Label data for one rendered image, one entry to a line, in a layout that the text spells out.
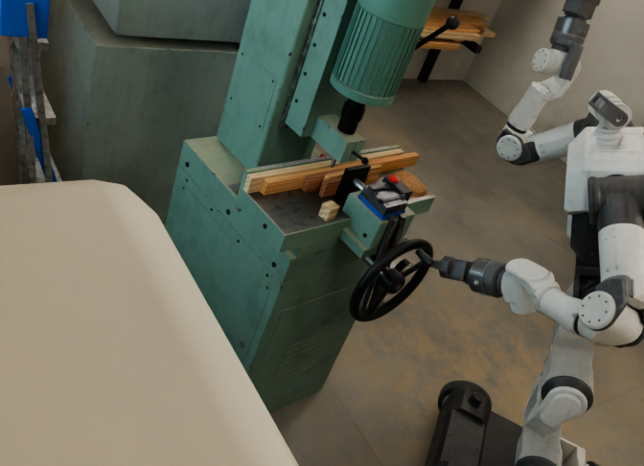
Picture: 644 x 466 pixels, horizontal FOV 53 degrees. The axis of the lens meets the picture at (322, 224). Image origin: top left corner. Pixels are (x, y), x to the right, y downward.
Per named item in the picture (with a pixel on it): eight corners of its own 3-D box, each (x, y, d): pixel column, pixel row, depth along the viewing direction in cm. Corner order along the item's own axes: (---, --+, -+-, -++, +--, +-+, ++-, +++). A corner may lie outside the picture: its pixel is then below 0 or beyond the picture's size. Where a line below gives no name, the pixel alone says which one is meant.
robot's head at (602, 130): (613, 123, 162) (616, 88, 158) (629, 137, 153) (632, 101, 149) (586, 126, 162) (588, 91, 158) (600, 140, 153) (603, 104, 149)
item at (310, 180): (305, 193, 180) (310, 179, 177) (300, 188, 181) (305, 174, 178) (363, 180, 194) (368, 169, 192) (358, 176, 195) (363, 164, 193)
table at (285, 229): (299, 278, 160) (307, 260, 157) (233, 203, 176) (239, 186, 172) (449, 230, 199) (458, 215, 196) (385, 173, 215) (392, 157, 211)
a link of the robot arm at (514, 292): (485, 308, 159) (526, 320, 151) (479, 269, 155) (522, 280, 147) (510, 286, 166) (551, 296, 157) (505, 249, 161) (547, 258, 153)
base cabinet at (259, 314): (223, 437, 216) (281, 286, 175) (142, 316, 245) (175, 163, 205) (323, 389, 245) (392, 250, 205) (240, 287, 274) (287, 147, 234)
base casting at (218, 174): (280, 285, 176) (289, 260, 171) (176, 163, 205) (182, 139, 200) (391, 249, 205) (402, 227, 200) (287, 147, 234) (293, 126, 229)
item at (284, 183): (263, 196, 172) (267, 183, 170) (259, 191, 173) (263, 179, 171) (415, 165, 212) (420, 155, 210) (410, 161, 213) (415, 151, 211)
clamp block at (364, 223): (368, 249, 173) (379, 223, 168) (336, 218, 180) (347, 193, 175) (404, 238, 183) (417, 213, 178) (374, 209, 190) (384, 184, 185)
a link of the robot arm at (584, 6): (610, -1, 176) (593, 43, 180) (579, -7, 183) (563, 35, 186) (590, -12, 168) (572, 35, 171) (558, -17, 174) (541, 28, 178)
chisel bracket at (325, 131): (337, 168, 178) (347, 142, 173) (307, 140, 185) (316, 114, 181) (356, 165, 183) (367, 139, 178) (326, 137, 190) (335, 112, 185)
